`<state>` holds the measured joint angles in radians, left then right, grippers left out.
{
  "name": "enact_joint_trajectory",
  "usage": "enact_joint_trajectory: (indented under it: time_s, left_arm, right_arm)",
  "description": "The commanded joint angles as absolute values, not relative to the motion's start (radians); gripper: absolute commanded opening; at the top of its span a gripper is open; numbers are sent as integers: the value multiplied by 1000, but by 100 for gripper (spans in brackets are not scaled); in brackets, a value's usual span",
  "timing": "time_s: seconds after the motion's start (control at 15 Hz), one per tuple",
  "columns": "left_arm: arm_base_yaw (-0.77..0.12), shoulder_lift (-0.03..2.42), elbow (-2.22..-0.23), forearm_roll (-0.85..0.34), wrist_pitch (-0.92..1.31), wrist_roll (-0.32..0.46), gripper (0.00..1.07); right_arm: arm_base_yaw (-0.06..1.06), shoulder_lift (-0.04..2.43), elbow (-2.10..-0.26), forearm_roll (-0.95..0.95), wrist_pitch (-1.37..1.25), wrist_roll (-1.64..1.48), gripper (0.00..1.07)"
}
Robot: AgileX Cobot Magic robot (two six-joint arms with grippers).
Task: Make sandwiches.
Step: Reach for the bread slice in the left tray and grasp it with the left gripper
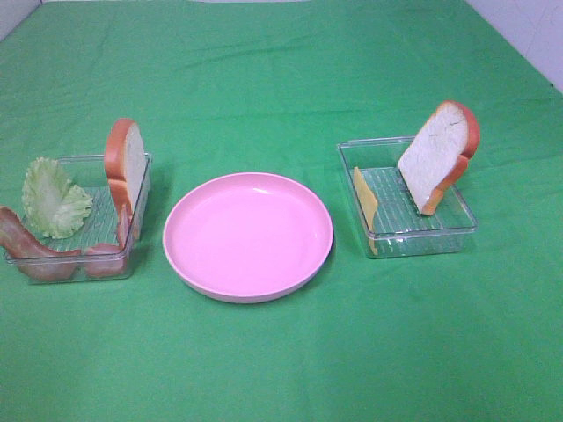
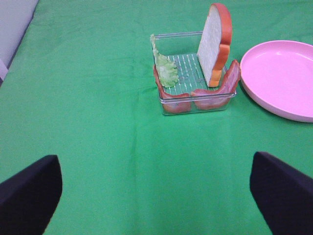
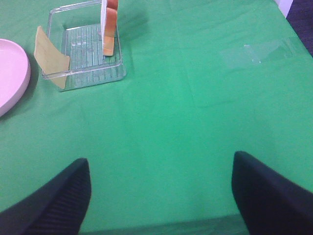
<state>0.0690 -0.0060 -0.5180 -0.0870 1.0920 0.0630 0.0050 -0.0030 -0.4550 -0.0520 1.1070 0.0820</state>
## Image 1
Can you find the short bacon strip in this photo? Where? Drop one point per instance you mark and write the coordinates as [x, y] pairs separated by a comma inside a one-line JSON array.
[[112, 260]]

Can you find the long bacon strip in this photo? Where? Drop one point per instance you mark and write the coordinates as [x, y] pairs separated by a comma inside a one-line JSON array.
[[22, 244]]

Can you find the yellow cheese slice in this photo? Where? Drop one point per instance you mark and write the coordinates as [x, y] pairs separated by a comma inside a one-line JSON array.
[[368, 203]]

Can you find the clear plastic tray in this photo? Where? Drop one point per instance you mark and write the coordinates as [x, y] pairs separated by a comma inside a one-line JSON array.
[[400, 230], [88, 172]]

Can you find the clear left plastic tray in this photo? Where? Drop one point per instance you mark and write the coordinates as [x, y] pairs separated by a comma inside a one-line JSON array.
[[88, 172]]

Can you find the clear right plastic tray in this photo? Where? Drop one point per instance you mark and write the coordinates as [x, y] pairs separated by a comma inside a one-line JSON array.
[[400, 230]]

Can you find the green lettuce leaf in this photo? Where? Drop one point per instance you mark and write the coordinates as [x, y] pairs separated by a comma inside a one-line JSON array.
[[54, 205]]

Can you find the green tablecloth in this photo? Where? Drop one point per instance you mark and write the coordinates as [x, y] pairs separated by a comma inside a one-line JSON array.
[[220, 88]]

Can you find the toast bread slice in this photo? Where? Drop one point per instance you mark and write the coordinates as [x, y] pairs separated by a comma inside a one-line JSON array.
[[125, 165], [439, 154]]

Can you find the pink round plate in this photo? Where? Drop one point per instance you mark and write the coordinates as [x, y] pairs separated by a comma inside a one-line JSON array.
[[248, 237]]

